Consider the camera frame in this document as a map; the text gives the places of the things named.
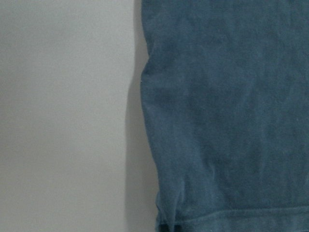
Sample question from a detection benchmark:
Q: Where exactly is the black printed t-shirt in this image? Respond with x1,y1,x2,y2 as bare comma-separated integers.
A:
140,0,309,232

